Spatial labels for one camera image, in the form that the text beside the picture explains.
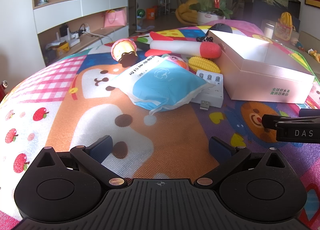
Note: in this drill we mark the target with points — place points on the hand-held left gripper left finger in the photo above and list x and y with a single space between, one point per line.
101 148

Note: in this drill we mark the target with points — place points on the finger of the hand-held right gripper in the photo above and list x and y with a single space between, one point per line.
310 113
270 121

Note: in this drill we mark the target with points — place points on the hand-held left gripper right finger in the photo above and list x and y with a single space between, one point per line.
221 148

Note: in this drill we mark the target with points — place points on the pink cardboard box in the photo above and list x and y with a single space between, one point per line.
262 80

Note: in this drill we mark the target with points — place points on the yellow corn toy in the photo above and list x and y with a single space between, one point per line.
202 63

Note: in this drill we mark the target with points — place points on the round pink toy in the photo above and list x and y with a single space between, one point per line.
178 62

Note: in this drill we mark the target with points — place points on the black plush toy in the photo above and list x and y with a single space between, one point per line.
221 28

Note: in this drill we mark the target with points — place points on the white and red foam rocket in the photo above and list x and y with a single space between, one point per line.
180 46

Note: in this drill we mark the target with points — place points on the colourful printed play mat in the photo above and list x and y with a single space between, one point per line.
62 110

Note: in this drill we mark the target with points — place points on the small yellow toy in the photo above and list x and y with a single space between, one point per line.
315 55

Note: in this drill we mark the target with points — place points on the small blue and orange toy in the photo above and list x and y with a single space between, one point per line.
297 45

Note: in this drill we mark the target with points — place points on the yellow printed kids bag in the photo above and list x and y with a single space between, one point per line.
285 28

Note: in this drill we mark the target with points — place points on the white cylindrical canister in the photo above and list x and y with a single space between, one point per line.
269 28

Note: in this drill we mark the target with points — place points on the yellow box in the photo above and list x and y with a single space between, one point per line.
63 47

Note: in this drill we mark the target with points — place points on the white power strip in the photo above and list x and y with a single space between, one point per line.
74 42

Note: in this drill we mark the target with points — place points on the black router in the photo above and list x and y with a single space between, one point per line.
64 31

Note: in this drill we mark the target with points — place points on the pink gift bag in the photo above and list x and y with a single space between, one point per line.
115 20

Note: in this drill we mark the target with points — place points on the potted purple orchid plant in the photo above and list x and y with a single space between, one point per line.
212 3

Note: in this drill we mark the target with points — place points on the yellow plush dinosaur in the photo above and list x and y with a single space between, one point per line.
185 12

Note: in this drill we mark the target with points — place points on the watermelon ball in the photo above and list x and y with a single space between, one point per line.
141 13

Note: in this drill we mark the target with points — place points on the orange bag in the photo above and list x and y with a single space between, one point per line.
151 13

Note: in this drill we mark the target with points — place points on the white stool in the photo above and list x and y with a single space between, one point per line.
163 5

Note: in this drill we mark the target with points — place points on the small green ornament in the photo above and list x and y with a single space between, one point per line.
43 0

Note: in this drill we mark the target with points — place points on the white wall cabinet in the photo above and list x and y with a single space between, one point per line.
62 11

